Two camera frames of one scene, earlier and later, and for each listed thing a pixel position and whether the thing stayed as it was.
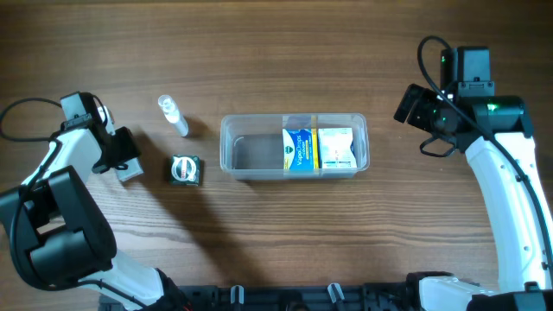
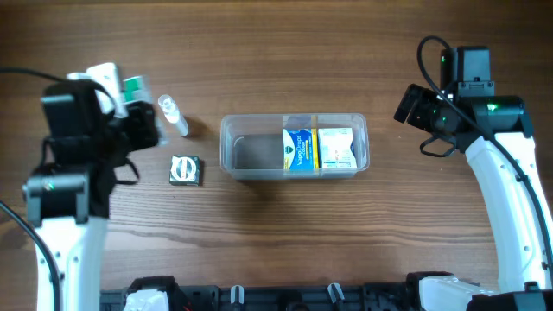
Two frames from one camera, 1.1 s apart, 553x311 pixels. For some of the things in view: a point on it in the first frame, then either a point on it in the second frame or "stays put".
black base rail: x=297 y=296 stays put
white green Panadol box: x=133 y=169 to x=136 y=90
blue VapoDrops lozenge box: x=301 y=149 stays put
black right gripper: x=425 y=98 stays put
